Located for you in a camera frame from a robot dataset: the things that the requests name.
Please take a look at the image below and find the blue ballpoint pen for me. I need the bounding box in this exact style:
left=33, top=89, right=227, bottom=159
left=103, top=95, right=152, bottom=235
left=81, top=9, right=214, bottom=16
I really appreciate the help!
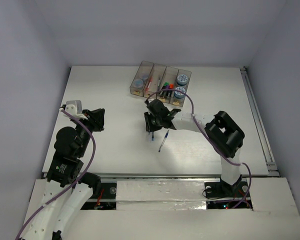
left=158, top=130, right=170, bottom=153

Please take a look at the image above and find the pink gel pen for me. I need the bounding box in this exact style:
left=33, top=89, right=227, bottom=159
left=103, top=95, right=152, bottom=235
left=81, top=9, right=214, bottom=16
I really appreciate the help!
left=145, top=77, right=153, bottom=92

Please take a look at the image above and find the paperclip jar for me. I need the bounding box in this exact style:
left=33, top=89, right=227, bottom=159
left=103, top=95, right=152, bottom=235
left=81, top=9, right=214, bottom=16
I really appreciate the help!
left=131, top=78, right=144, bottom=89
left=139, top=72, right=149, bottom=81

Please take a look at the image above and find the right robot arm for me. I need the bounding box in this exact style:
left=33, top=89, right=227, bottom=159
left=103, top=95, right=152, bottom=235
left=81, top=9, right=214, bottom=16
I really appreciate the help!
left=144, top=99, right=245, bottom=198

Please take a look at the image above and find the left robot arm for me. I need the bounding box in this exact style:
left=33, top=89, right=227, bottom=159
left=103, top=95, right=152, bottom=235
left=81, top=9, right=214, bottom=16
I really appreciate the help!
left=16, top=102, right=105, bottom=240

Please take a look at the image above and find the clear drawer bin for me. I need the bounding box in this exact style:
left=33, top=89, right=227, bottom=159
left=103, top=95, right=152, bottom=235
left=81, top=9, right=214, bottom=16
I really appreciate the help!
left=169, top=69, right=192, bottom=107
left=156, top=66, right=179, bottom=104
left=129, top=60, right=154, bottom=97
left=143, top=63, right=167, bottom=98

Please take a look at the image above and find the foil covered front board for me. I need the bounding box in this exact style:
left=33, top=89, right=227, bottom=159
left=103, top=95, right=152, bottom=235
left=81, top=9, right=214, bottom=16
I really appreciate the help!
left=115, top=180, right=207, bottom=211

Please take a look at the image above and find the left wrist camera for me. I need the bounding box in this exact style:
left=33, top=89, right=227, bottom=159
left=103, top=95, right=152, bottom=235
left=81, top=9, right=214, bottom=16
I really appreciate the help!
left=59, top=100, right=88, bottom=120

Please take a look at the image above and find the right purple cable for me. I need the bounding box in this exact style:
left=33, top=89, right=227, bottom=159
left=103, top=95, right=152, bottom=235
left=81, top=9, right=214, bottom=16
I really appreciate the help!
left=144, top=90, right=252, bottom=208

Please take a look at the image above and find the right aluminium rail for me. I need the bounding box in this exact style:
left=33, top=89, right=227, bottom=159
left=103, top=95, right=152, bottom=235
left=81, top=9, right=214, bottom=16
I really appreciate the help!
left=239, top=66, right=280, bottom=178

